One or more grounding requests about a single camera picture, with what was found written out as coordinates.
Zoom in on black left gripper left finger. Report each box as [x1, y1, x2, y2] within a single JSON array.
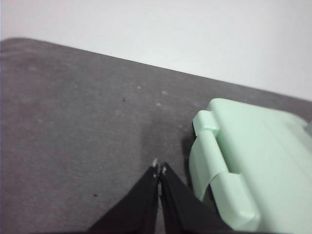
[[87, 158, 161, 232]]

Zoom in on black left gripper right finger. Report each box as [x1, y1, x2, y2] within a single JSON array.
[[159, 162, 235, 232]]

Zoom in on green griddle cover, silver handle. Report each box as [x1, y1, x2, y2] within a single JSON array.
[[206, 97, 312, 231]]

